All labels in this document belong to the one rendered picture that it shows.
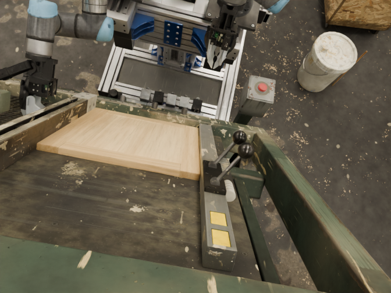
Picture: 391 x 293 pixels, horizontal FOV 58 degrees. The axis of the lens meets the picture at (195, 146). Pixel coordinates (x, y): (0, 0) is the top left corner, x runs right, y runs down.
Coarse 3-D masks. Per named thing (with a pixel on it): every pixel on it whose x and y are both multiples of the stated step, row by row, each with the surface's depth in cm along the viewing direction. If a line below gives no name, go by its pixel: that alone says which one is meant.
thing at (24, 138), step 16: (80, 96) 134; (96, 96) 143; (32, 112) 99; (48, 112) 105; (64, 112) 108; (80, 112) 126; (0, 128) 80; (16, 128) 83; (32, 128) 87; (48, 128) 98; (0, 144) 73; (16, 144) 80; (32, 144) 89; (0, 160) 74; (16, 160) 82
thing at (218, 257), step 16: (208, 128) 141; (208, 144) 117; (208, 160) 100; (208, 192) 78; (208, 208) 70; (224, 208) 71; (208, 224) 63; (208, 240) 58; (208, 256) 57; (224, 256) 57
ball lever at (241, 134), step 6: (234, 132) 90; (240, 132) 89; (234, 138) 89; (240, 138) 89; (246, 138) 90; (234, 144) 91; (228, 150) 91; (222, 156) 92; (210, 162) 93; (216, 162) 92; (216, 168) 92
